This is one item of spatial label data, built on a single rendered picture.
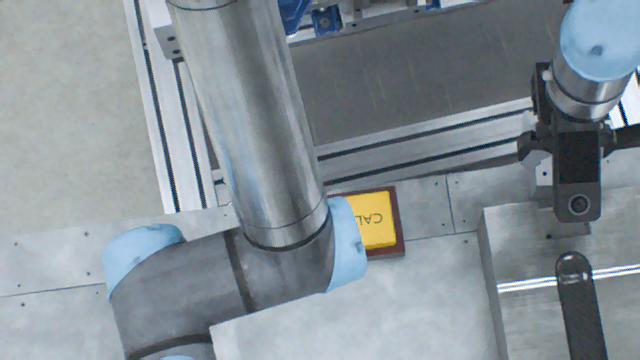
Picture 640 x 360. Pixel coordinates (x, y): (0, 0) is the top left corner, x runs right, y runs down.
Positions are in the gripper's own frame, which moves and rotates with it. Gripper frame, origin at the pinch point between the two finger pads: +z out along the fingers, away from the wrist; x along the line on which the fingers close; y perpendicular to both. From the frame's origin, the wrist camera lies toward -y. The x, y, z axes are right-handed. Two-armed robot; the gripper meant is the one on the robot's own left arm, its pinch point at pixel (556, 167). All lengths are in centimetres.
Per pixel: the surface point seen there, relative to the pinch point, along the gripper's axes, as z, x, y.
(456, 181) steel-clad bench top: 4.6, 10.9, 0.2
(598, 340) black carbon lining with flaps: -3.5, -2.3, -20.2
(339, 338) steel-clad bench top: 4.7, 25.0, -17.6
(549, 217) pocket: -1.7, 1.5, -6.2
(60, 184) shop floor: 85, 78, 27
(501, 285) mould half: -4.3, 7.6, -14.1
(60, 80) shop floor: 85, 79, 48
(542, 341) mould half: -3.8, 3.6, -20.1
